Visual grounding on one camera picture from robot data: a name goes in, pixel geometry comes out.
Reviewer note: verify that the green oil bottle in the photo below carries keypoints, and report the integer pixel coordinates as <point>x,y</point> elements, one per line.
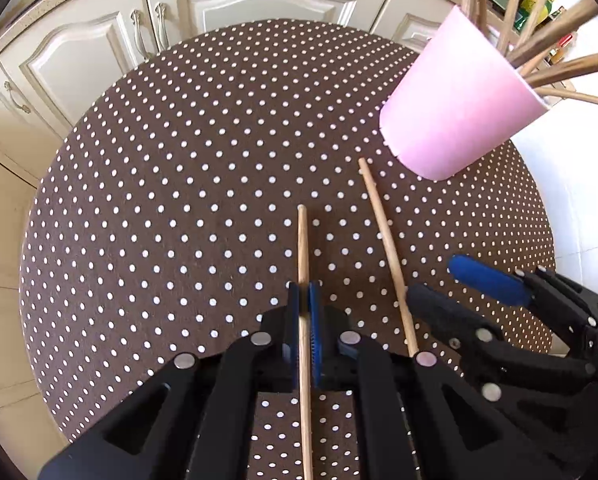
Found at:
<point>526,8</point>

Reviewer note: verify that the lower cabinets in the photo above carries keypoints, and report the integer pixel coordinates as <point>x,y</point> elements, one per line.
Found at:
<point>58,56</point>

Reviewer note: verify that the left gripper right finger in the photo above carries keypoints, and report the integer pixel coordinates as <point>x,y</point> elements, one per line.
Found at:
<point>416,418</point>

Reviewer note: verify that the polka dot tablecloth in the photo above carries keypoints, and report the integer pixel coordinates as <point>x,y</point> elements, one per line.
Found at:
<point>168,223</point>

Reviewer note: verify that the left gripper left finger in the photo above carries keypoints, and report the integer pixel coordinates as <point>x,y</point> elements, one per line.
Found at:
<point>193,419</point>

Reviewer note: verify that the pink cup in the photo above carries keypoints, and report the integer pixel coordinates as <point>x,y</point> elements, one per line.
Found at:
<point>459,100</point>

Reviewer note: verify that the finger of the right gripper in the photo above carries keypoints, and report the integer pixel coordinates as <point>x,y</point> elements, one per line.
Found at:
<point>485,355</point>
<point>569,309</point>

